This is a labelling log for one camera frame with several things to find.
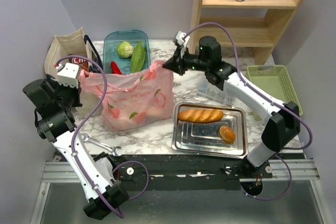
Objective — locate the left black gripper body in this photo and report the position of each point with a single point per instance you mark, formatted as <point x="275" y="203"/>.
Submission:
<point x="69" y="96"/>

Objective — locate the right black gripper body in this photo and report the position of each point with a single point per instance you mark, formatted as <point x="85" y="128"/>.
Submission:
<point x="193" y="62"/>

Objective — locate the beige canvas tote bag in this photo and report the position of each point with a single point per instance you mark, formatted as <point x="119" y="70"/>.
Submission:
<point x="77" y="43"/>

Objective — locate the pink plastic grocery bag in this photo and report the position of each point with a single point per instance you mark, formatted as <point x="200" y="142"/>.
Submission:
<point x="133" y="100"/>

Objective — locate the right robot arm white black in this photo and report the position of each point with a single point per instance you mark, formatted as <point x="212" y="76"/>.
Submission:
<point x="281" y="119"/>

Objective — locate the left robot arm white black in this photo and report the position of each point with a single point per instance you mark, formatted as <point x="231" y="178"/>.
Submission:
<point x="53" y="103"/>

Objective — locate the clear plastic screw box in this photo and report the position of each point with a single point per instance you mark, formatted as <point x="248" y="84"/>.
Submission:
<point x="213" y="93"/>

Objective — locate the red chips bag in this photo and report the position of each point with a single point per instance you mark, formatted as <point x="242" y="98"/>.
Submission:
<point x="82" y="63"/>

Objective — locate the green leaf vegetable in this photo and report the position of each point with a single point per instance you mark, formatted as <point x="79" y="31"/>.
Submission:
<point x="138" y="57"/>

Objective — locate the silver wrench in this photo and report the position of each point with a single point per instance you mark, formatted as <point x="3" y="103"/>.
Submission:
<point x="114" y="150"/>

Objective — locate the teal plastic container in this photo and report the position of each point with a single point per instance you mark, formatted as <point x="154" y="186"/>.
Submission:
<point x="110" y="52"/>

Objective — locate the green cabbage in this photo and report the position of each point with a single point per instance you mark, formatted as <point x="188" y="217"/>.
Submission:
<point x="125" y="49"/>

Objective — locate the red pepper in container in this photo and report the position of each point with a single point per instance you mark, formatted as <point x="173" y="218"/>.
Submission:
<point x="115" y="69"/>

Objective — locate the long baguette bread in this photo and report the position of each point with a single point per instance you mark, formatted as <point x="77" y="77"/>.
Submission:
<point x="200" y="115"/>

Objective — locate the wooden shelf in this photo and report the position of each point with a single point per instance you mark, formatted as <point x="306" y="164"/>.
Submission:
<point x="257" y="24"/>

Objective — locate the green plastic basket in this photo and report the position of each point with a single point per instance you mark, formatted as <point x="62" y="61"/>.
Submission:
<point x="275" y="80"/>

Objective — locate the round bread bun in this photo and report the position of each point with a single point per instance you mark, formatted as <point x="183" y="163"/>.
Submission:
<point x="227" y="134"/>

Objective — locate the silver metal tray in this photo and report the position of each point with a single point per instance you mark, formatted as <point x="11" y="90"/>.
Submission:
<point x="204" y="138"/>

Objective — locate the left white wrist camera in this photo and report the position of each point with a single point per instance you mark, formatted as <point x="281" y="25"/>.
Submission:
<point x="68" y="75"/>

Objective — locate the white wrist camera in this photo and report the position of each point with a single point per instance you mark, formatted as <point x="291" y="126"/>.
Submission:
<point x="68" y="75"/>
<point x="181" y="41"/>

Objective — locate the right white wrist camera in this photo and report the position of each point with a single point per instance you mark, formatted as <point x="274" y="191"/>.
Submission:
<point x="181" y="41"/>

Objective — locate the black mounting base rail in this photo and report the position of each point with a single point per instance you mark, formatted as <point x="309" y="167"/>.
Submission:
<point x="182" y="172"/>

